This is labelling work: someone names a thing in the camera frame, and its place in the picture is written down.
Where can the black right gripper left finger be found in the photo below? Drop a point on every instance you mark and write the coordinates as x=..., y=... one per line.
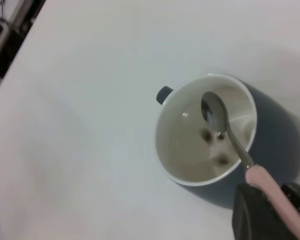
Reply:
x=255, y=217

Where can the dark grey-blue ceramic mug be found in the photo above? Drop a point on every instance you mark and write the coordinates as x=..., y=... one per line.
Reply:
x=272, y=130

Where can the dark coffee bean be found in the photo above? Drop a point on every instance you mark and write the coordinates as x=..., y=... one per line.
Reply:
x=223, y=160
x=206, y=135
x=221, y=136

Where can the white metal frame post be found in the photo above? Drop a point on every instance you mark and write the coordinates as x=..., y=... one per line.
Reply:
x=0, y=42

